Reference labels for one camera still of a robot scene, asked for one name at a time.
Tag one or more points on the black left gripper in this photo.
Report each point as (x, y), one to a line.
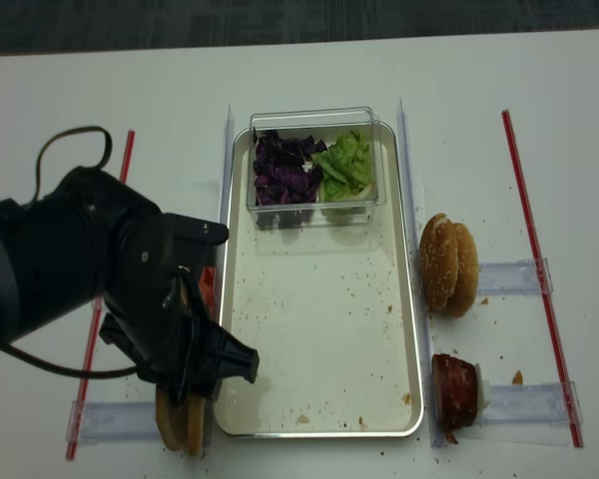
(156, 316)

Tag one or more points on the bun slice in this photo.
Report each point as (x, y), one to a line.
(172, 421)
(196, 419)

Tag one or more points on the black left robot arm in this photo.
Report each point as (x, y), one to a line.
(96, 237)

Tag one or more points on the tomato slices stack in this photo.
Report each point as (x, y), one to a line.
(207, 288)

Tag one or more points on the green lettuce leaves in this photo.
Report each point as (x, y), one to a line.
(347, 177)

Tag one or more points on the left lower clear pusher track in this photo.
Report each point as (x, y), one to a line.
(97, 421)

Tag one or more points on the clear pusher track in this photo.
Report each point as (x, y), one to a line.
(97, 421)
(523, 277)
(526, 404)

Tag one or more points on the silver metal tray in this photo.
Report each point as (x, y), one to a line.
(329, 311)

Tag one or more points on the purple cabbage pieces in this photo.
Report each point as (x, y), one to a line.
(283, 175)

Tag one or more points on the clear plastic container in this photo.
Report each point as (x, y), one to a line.
(326, 125)

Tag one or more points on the left sesame top bun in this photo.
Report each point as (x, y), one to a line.
(438, 261)

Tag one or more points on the sesame bun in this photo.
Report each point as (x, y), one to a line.
(438, 261)
(467, 275)

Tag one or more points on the right sesame top bun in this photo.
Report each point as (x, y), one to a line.
(467, 275)

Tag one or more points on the white patty pusher block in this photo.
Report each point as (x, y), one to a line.
(483, 390)

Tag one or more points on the right upper clear pusher track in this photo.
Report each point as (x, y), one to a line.
(523, 277)

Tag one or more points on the right lower clear pusher track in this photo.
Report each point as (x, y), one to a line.
(526, 404)

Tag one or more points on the left red rail strip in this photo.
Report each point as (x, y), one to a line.
(97, 307)

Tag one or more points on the red rail strip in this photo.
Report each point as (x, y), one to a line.
(97, 307)
(560, 362)

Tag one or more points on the right red rail strip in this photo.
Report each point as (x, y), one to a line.
(560, 362)

